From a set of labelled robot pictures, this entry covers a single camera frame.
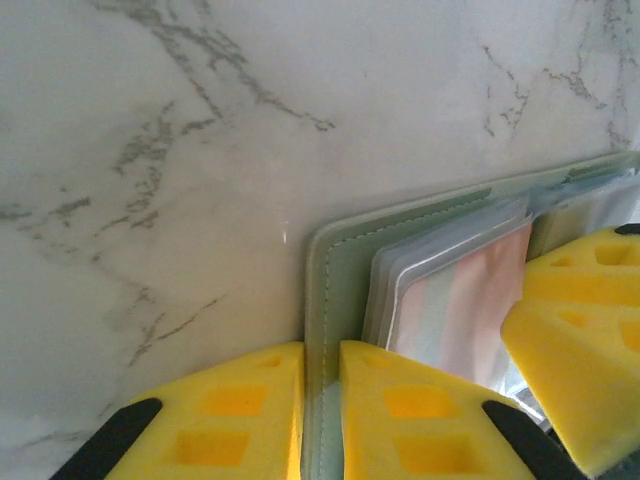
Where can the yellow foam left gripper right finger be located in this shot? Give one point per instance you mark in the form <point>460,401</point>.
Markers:
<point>425,430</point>

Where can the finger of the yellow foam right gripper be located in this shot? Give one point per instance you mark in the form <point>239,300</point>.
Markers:
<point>580,380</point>
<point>585,280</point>

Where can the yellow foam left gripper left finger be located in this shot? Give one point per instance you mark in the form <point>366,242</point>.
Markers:
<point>220,425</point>

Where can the iridescent holographic card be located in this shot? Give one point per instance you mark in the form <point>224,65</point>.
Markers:
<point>450,300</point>

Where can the green card holder wallet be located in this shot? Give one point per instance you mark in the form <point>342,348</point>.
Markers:
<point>345,270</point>

